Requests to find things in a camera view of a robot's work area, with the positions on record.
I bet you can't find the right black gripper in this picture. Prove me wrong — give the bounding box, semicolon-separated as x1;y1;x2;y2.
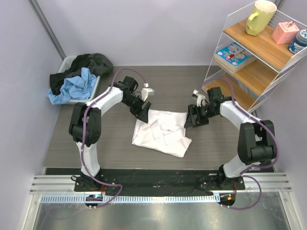
184;104;218;128

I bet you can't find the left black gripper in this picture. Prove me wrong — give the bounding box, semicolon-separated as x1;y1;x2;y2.
123;95;151;124

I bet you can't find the white long sleeve shirt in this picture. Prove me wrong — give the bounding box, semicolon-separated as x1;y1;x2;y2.
132;109;192;158

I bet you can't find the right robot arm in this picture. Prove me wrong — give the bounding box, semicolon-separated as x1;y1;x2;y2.
184;87;278;189

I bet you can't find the black shirt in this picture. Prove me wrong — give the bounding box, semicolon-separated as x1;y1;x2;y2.
49;53;114;95

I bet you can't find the light blue shirt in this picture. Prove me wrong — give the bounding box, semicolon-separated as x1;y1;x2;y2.
47;68;98;105

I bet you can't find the blue white book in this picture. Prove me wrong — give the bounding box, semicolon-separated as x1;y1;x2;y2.
213;42;257;73

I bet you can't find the grey plastic basket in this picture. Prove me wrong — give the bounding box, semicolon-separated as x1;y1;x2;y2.
47;53;101;105

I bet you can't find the pink cube box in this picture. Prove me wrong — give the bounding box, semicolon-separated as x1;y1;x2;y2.
272;21;300;45

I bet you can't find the yellow green mug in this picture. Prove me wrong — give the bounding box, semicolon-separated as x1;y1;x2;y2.
245;0;277;36

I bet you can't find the blue white tin can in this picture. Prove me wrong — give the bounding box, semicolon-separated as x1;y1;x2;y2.
288;30;307;54

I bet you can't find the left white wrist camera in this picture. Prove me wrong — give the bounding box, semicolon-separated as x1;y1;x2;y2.
141;83;154;101

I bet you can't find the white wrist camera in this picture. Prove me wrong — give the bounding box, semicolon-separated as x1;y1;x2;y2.
192;90;206;107
141;83;154;101

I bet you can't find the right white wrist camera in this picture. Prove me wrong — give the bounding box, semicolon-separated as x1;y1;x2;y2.
192;90;206;107

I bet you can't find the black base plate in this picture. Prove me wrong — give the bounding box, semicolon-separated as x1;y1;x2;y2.
71;169;245;196

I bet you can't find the white wire wooden shelf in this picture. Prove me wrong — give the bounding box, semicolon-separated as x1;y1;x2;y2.
202;3;307;112

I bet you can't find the aluminium rail frame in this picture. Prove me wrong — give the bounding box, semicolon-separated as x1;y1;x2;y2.
23;168;303;230

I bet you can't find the white slotted cable duct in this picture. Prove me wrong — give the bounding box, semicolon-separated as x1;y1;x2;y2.
40;194;220;204

